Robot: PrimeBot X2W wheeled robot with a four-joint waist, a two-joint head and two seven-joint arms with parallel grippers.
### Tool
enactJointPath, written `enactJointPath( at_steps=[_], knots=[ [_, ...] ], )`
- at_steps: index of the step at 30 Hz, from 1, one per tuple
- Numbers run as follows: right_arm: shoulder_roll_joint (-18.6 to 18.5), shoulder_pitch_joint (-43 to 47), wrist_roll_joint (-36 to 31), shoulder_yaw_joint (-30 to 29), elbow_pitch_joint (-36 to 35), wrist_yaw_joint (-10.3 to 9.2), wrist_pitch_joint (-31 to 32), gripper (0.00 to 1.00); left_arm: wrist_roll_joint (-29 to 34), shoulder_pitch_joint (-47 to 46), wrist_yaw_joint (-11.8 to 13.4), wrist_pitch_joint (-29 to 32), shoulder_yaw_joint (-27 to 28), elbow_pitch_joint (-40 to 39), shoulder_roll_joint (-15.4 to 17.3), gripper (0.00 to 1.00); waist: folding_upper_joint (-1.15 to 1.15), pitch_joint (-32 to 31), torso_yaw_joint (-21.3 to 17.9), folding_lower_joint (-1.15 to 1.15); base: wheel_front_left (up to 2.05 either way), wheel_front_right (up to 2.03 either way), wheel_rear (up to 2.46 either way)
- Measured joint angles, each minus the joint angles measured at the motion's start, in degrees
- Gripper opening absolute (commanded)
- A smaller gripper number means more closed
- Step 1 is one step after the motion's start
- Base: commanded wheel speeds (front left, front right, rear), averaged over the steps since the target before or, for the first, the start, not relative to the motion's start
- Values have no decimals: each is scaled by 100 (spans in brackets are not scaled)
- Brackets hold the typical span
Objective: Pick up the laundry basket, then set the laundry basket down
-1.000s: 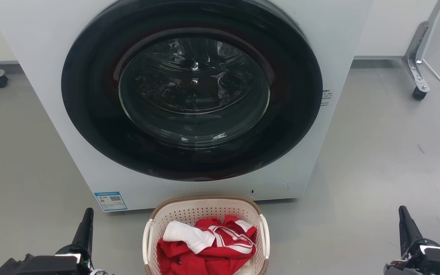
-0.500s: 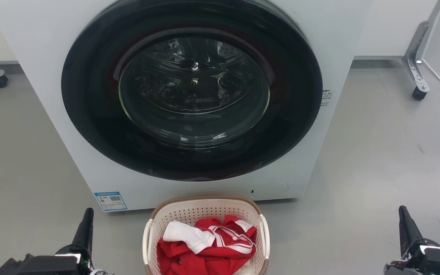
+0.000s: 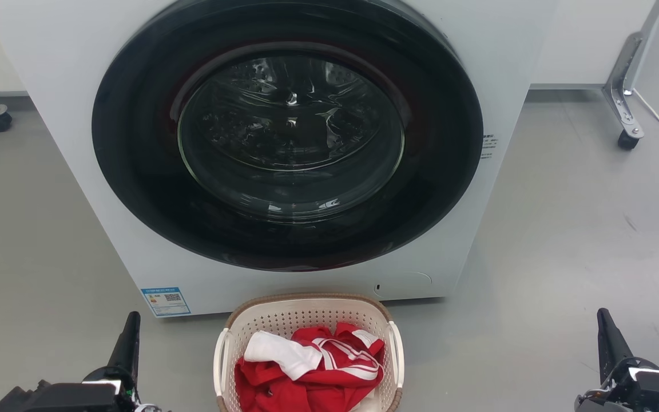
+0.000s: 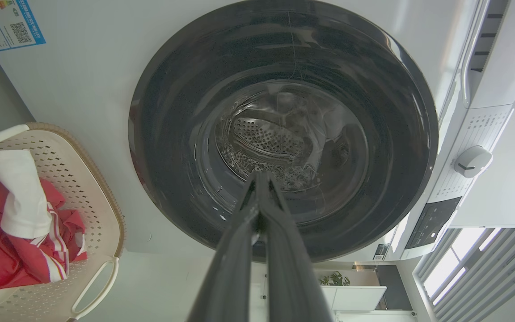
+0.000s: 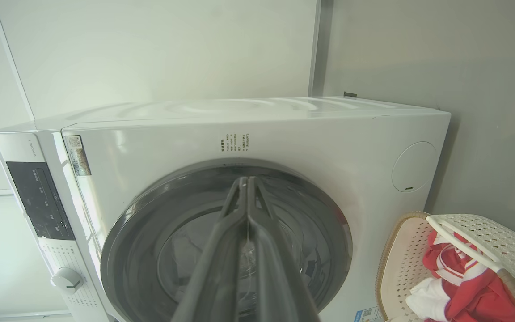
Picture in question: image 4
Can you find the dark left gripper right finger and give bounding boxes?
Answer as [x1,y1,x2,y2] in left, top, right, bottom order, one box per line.
[260,172,332,322]

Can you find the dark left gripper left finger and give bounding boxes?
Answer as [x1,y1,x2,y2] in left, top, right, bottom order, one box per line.
[189,172,262,322]

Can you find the cream perforated laundry basket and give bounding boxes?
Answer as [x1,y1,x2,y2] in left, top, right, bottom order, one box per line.
[0,123,126,322]

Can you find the green potted plant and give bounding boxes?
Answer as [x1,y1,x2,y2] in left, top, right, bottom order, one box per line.
[319,271,351,287]

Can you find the white cabinet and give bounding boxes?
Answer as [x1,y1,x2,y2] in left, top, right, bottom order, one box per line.
[321,285,388,311]

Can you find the round black glass washer door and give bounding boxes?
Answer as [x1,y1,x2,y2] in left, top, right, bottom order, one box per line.
[128,0,439,263]

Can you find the black washer display panel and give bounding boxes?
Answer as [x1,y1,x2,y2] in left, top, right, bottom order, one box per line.
[404,197,462,250]

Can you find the grey window blinds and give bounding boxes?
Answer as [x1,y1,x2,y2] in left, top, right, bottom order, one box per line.
[414,228,515,322]

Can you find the white washer control knob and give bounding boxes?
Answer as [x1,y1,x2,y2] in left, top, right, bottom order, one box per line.
[453,145,494,178]

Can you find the white front-load washing machine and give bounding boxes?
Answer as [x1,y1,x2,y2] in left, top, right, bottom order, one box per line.
[0,0,515,264]

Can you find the white detergent drawer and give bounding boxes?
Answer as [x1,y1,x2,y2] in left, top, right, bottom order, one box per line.
[461,0,515,109]

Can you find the blue energy label sticker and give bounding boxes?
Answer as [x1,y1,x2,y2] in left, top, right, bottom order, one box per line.
[0,0,46,52]

